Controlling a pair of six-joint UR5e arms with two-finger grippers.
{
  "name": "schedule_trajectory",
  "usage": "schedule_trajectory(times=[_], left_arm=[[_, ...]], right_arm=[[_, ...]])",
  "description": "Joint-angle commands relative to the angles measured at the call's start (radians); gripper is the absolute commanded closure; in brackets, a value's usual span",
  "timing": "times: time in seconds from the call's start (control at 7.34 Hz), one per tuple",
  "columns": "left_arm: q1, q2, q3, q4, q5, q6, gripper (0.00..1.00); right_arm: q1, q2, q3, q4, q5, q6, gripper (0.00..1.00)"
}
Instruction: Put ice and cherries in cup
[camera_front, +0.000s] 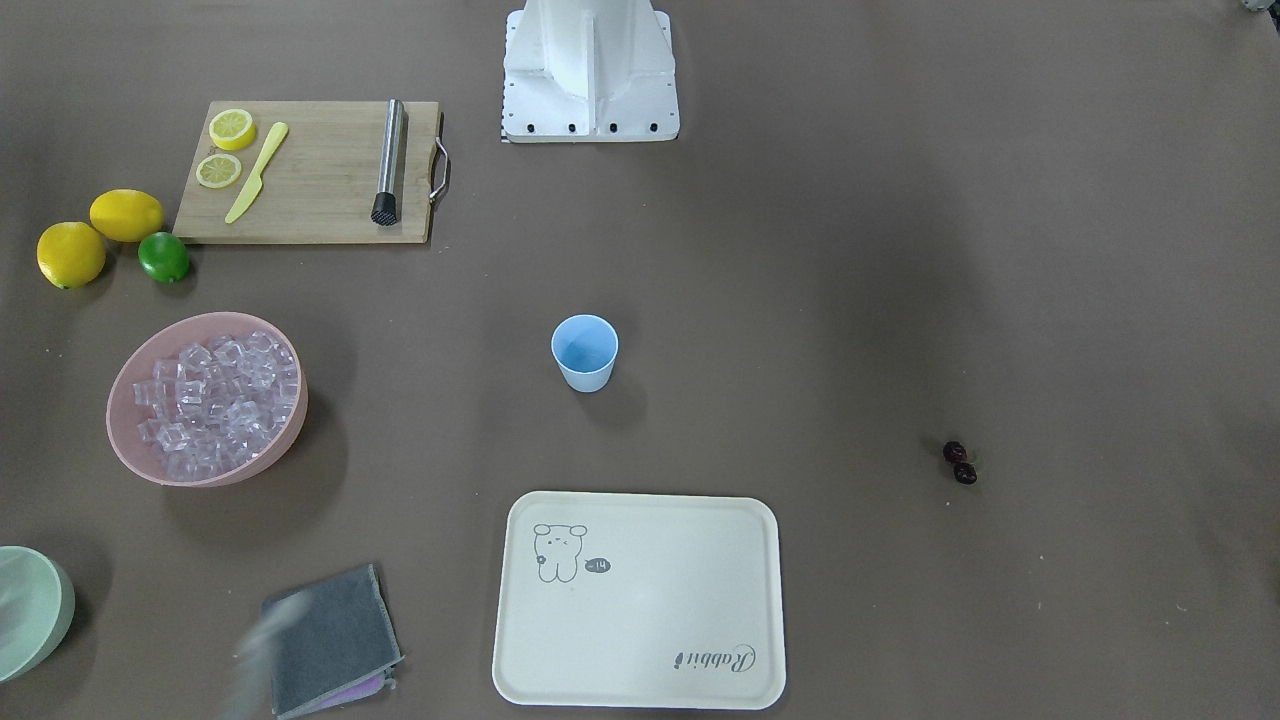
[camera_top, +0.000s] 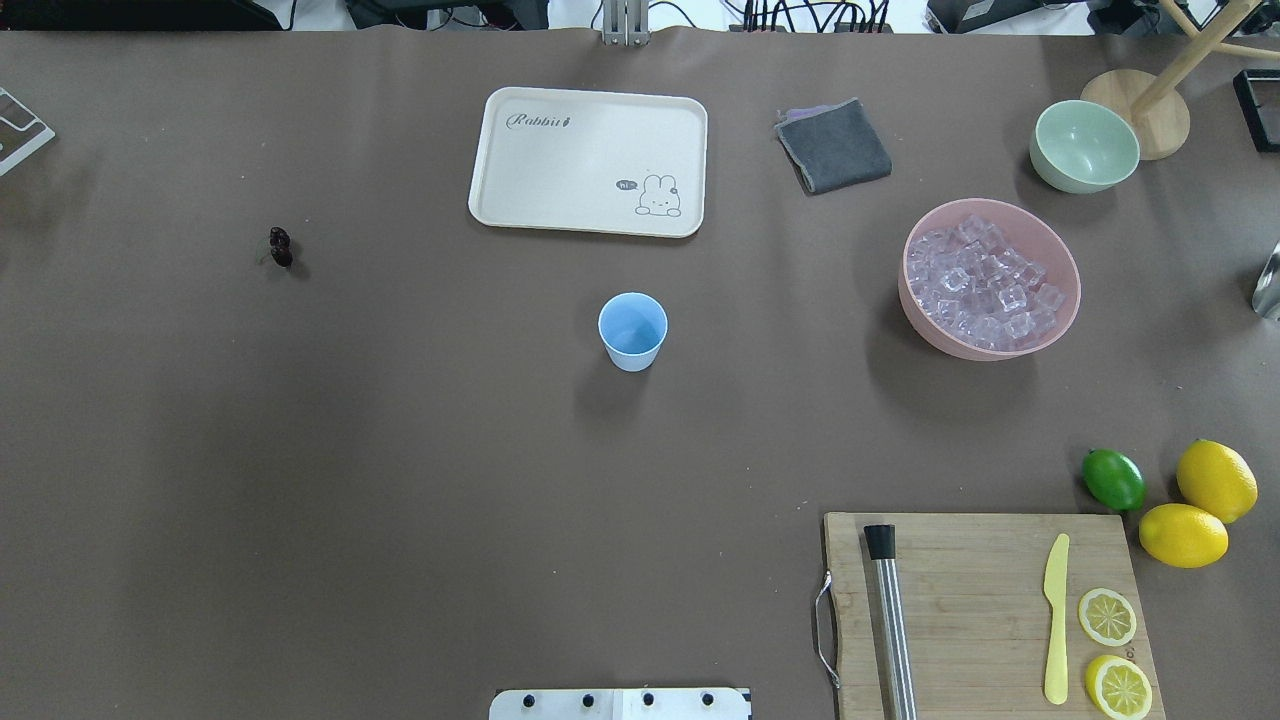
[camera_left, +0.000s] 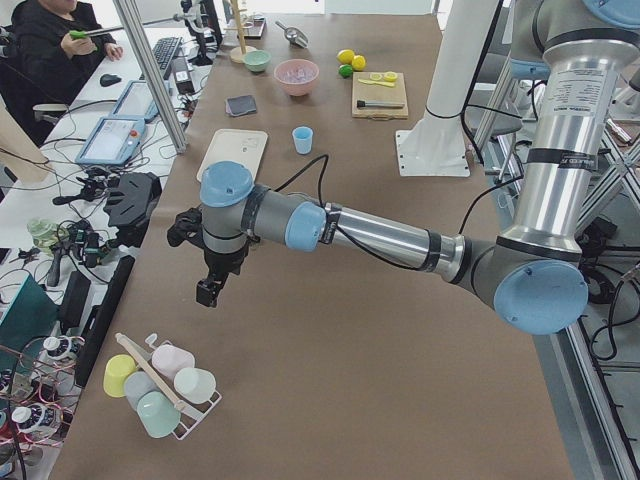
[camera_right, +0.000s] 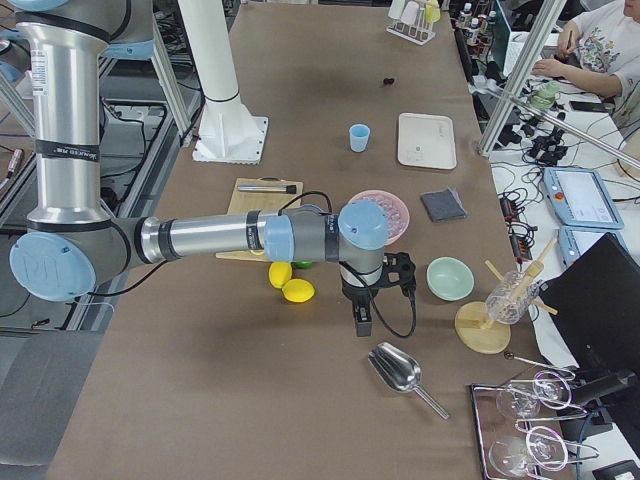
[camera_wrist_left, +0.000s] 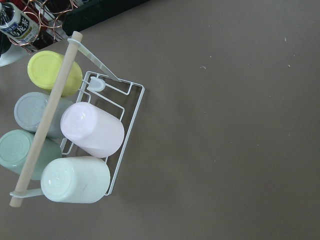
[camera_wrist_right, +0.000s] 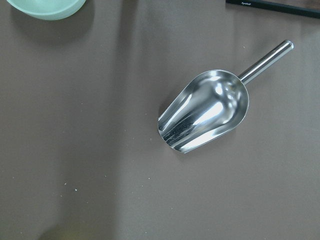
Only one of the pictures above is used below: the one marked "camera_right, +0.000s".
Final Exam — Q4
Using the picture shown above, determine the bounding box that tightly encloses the upper wine glass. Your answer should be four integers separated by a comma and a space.
496, 370, 572, 419

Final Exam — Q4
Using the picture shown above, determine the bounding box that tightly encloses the upper blue teach pendant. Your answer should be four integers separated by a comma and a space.
543, 167, 624, 230

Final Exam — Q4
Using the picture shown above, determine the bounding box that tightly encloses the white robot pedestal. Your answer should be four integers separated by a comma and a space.
179, 0, 269, 165

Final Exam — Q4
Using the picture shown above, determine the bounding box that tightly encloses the white cup rack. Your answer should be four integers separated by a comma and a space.
386, 0, 441, 46

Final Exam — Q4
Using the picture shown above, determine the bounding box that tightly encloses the wine glass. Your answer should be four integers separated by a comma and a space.
496, 370, 572, 419
489, 426, 569, 479

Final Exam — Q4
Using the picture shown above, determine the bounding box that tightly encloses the wooden cutting board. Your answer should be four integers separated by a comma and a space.
216, 177, 303, 262

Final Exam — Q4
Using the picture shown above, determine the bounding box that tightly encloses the wooden cup stand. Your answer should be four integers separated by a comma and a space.
455, 238, 558, 354

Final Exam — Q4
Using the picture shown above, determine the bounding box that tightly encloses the clear textured glass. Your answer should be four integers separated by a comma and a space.
486, 271, 541, 325

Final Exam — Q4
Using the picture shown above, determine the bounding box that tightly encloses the black handled knife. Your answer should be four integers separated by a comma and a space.
236, 184, 297, 195

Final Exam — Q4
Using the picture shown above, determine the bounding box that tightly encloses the yellow lemon upper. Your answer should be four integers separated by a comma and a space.
268, 261, 293, 289

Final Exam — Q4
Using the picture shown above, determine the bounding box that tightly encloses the green bowl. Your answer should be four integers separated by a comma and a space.
426, 257, 475, 301

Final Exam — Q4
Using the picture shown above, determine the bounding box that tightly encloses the metal ice scoop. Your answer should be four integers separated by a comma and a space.
368, 342, 450, 420

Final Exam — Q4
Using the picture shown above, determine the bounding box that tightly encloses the metal glass tray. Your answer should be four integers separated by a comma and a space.
470, 384, 600, 479

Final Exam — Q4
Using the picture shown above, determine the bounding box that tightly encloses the black monitor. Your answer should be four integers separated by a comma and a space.
540, 233, 639, 373

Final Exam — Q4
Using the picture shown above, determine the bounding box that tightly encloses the cream rabbit tray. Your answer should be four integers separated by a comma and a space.
397, 112, 457, 170

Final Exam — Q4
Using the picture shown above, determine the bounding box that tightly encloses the yellow lemon lower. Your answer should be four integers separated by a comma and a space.
281, 278, 315, 303

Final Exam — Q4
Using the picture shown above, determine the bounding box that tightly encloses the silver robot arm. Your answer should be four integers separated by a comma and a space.
9, 1, 391, 336

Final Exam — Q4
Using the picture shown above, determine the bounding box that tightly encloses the green lime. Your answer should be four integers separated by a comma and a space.
292, 261, 313, 269

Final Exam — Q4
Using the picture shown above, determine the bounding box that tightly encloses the person in white shirt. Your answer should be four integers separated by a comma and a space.
532, 0, 639, 135

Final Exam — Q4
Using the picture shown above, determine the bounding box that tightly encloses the blue plastic cup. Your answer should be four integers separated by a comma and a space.
348, 123, 371, 153

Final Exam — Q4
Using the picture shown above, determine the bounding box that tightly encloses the lower wine glass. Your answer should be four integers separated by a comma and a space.
489, 426, 569, 479

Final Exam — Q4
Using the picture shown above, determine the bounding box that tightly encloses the pink bowl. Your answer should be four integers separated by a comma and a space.
349, 190, 410, 245

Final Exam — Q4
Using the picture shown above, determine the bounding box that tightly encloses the lower blue teach pendant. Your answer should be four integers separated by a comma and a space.
557, 225, 626, 268

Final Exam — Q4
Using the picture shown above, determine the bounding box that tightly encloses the yellow lemon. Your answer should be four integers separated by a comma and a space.
281, 278, 315, 303
268, 261, 293, 289

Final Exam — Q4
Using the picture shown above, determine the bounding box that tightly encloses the blue teach pendant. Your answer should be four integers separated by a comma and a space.
543, 167, 624, 230
557, 225, 626, 268

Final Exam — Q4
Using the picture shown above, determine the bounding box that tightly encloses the grey folded cloth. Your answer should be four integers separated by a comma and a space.
420, 187, 467, 222

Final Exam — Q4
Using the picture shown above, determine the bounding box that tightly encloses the aluminium frame post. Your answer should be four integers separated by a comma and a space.
478, 0, 565, 157

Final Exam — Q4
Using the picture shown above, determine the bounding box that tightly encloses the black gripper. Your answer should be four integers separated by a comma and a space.
341, 279, 379, 337

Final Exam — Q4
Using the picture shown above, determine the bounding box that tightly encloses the long metal spoon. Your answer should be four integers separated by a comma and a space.
503, 351, 574, 372

